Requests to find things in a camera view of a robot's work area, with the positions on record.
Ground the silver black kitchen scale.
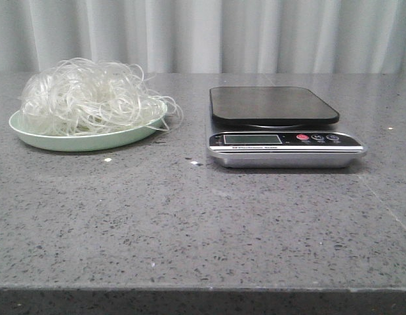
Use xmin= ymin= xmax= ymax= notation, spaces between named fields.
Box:
xmin=206 ymin=87 xmax=367 ymax=168

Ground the white pleated curtain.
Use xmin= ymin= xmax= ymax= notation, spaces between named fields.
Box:
xmin=0 ymin=1 xmax=406 ymax=74

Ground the white translucent vermicelli bundle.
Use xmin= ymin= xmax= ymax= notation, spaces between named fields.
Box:
xmin=19 ymin=58 xmax=184 ymax=137

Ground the light green round plate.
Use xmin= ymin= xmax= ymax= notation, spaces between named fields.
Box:
xmin=9 ymin=98 xmax=169 ymax=152

